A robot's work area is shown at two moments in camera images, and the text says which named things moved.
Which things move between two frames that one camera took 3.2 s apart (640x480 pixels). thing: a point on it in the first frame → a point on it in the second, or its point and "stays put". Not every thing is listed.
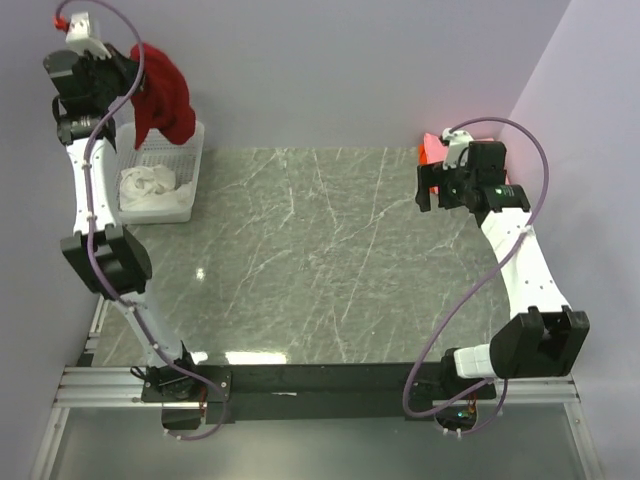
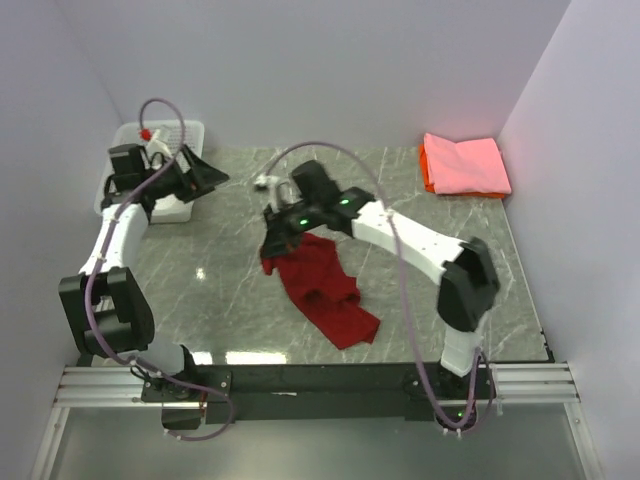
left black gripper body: x=112 y=77 → x=184 y=186
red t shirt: x=163 y=100 → x=324 y=292
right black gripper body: x=452 y=183 → x=290 y=223
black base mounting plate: x=312 y=392 stays put
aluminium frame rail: x=79 y=385 stays put
